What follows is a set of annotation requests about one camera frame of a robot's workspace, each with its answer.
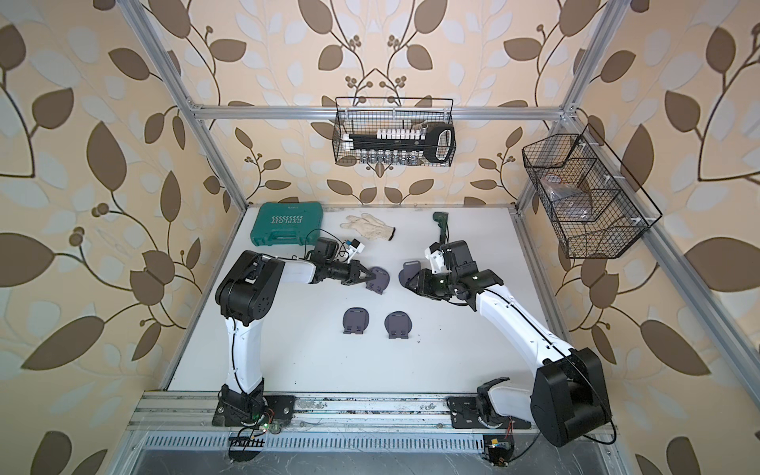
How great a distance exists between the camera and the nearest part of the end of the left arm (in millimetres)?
910

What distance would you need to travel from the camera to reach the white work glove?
1.14m

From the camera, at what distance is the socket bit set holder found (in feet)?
2.70
